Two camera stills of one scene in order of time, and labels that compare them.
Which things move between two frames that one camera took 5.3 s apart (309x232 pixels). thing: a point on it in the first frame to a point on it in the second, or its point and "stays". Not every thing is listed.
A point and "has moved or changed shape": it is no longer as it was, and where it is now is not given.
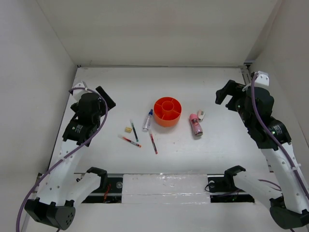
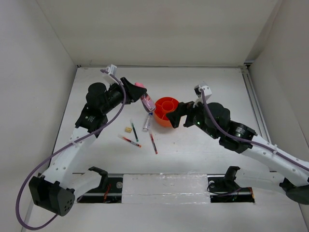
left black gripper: [110, 104] to [133, 93]
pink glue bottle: [196, 125] has moved or changed shape
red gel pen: [129, 140] stays
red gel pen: [154, 144] stays
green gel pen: [137, 139] stays
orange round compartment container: [167, 111] stays
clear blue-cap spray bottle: [147, 122] stays
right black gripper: [231, 87] to [184, 108]
